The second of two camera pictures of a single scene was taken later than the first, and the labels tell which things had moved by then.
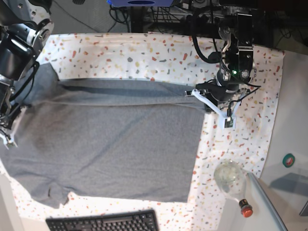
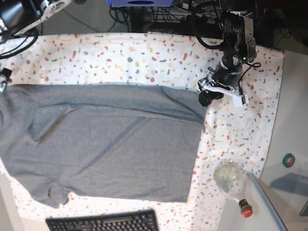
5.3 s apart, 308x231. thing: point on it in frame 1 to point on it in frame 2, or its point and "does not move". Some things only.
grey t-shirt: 106,140 does not move
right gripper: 225,101 to 210,89
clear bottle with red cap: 230,176 does not move
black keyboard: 145,220 does not move
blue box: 140,3 does not move
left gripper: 7,119 to 5,79
